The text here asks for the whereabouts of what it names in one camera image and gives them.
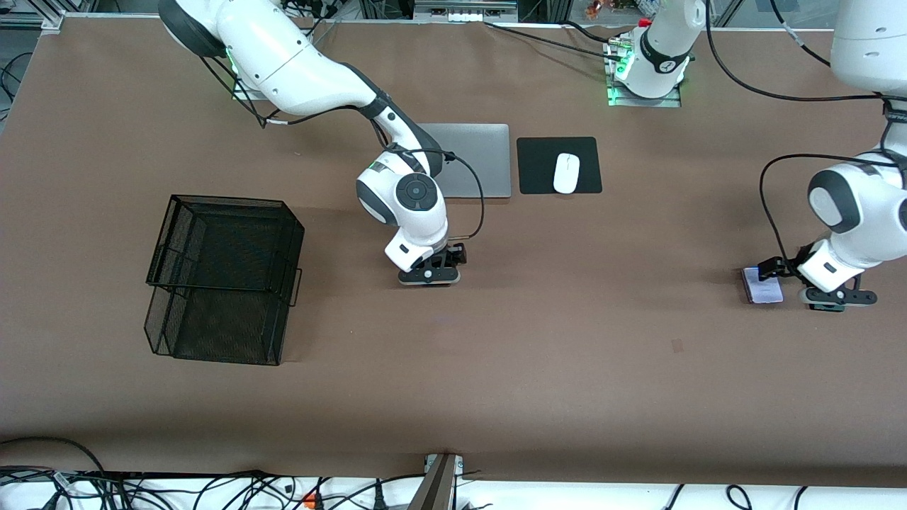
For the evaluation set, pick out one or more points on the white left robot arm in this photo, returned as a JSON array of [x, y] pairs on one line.
[[861, 205]]

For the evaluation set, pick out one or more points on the white flip phone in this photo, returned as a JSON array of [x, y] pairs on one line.
[[767, 293]]

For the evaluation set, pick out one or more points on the dark green smartphone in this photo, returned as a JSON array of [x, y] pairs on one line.
[[825, 307]]

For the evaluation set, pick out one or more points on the aluminium post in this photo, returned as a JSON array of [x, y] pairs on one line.
[[439, 485]]

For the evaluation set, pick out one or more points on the black mouse pad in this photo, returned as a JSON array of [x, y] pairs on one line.
[[538, 166]]

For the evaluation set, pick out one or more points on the white computer mouse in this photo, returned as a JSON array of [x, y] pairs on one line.
[[567, 173]]

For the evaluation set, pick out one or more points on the grey closed laptop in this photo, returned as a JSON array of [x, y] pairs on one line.
[[489, 163]]

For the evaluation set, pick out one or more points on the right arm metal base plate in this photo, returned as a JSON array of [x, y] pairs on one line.
[[241, 93]]

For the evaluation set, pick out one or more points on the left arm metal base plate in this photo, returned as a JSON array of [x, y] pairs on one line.
[[666, 103]]

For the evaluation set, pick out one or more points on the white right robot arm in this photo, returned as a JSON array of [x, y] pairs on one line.
[[283, 57]]

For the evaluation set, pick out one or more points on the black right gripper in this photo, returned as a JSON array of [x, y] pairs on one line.
[[454, 252]]

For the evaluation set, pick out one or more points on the white power strip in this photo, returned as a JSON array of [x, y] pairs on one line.
[[464, 15]]

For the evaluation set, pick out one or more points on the metal table corner bracket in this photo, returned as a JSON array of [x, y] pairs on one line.
[[53, 21]]

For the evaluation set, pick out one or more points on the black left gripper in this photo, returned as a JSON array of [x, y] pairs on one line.
[[788, 265]]

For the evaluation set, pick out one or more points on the black mesh two-tier tray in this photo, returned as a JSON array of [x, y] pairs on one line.
[[227, 333]]

